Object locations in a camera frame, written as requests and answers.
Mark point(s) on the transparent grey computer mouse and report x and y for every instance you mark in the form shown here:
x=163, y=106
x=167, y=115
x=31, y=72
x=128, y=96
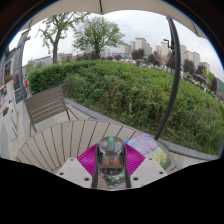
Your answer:
x=111, y=155

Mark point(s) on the green hedge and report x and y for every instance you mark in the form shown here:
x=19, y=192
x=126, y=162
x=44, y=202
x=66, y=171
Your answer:
x=133, y=93

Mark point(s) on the round-crowned green tree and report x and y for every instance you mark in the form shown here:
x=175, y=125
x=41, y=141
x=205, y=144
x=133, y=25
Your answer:
x=97, y=35

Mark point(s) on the group of high-rise buildings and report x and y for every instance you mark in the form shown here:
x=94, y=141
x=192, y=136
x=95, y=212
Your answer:
x=140, y=44

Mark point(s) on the grey slatted wooden chair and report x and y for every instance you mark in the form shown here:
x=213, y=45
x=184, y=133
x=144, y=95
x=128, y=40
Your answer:
x=45, y=105

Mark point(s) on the floral print mouse pad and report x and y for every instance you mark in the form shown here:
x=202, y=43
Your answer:
x=150, y=148

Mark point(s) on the dark curved parasol pole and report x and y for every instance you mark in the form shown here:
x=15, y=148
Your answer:
x=176, y=73

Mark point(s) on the white planter box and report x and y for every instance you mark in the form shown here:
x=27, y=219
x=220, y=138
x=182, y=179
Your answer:
x=8, y=123

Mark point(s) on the thin-trunked leafy tree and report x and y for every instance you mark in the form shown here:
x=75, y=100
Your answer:
x=55, y=46

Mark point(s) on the beige parasol canopy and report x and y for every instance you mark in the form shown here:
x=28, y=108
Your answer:
x=133, y=5

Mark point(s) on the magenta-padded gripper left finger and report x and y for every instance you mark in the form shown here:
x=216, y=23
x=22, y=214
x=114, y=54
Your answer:
x=78, y=170

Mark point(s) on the dark sign pillar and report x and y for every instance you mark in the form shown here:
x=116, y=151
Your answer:
x=18, y=66

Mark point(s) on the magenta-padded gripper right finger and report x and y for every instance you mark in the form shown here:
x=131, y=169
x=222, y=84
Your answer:
x=143, y=170

